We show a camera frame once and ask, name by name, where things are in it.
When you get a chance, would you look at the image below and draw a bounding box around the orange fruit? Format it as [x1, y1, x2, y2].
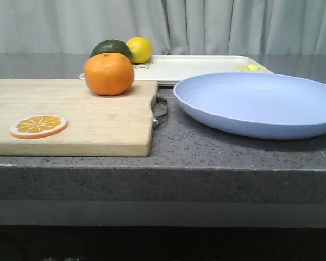
[84, 53, 134, 96]

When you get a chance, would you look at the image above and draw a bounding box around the light blue plate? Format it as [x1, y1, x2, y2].
[173, 72, 326, 140]

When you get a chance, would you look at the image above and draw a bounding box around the cream white tray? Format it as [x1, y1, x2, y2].
[78, 55, 274, 85]

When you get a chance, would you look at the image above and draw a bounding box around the yellow-green tray decoration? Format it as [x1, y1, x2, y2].
[236, 64, 260, 72]

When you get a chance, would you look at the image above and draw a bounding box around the wooden cutting board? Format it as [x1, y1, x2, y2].
[0, 79, 158, 157]

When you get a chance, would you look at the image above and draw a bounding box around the yellow lemon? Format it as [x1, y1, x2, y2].
[127, 36, 153, 64]

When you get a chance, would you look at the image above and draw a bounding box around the green lime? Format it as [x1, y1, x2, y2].
[90, 39, 133, 59]

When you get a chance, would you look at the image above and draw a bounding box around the grey curtain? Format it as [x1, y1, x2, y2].
[0, 1, 326, 55]

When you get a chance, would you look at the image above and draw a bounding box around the orange slice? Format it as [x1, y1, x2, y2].
[9, 114, 68, 139]

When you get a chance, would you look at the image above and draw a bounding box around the metal cutting board handle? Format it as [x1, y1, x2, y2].
[152, 95, 168, 129]

